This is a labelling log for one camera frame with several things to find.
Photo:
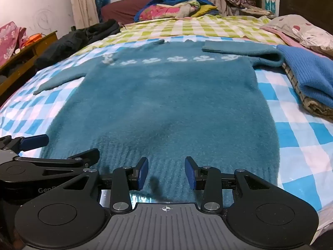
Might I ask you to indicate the maroon sofa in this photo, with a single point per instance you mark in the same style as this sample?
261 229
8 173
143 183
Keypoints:
122 9

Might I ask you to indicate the wooden cabinet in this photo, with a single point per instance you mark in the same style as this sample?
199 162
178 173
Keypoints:
28 57

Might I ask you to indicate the blue knit sweater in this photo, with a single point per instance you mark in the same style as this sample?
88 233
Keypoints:
309 67

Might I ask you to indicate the pile of colourful blankets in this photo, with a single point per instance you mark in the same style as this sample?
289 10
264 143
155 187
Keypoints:
166 9

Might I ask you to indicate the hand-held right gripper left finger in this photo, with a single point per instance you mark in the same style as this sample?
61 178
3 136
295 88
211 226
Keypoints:
142 174

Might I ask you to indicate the blue cloth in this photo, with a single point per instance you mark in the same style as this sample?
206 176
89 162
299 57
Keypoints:
100 1

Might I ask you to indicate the stack of papers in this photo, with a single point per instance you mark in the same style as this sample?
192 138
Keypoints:
256 11

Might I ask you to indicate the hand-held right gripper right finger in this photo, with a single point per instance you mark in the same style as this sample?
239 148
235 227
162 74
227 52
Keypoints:
189 174

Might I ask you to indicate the black jacket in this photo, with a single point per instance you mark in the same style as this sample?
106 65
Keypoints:
75 40

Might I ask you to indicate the pink floral cloth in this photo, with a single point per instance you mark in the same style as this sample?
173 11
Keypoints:
9 37

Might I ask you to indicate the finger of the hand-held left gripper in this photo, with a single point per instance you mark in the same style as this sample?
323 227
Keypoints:
33 141
85 156

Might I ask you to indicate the teal flower-pattern sweater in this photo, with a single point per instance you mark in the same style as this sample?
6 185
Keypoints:
169 96

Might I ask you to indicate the beige plaid folded garment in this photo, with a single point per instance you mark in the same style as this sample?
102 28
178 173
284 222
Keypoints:
312 106

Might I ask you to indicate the beige curtain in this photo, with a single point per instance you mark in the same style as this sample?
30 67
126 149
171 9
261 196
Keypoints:
82 2

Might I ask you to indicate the dark wooden headboard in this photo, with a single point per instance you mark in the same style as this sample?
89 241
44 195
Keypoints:
304 0

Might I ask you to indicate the grey dotted pillow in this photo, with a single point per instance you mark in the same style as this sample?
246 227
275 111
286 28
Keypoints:
307 31

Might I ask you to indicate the orange bag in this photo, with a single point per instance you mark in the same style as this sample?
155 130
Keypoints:
33 39

